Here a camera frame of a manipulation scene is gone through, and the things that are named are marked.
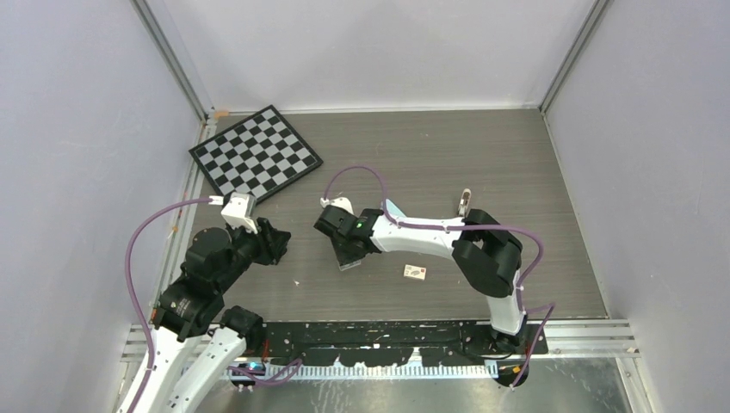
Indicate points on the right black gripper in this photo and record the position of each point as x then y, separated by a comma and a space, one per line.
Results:
346, 257

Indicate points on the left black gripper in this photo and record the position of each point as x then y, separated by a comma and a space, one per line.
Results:
270, 240

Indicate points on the small white staple box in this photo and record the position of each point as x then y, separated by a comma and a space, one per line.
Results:
414, 272

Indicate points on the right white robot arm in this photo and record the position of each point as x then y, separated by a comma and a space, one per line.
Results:
490, 260

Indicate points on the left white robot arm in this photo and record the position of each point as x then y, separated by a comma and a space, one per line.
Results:
194, 337

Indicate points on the black white chessboard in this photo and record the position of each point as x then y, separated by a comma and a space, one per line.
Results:
260, 155

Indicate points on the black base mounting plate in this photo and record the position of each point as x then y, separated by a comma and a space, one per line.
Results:
391, 343

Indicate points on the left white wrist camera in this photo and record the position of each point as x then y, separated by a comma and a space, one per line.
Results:
237, 210

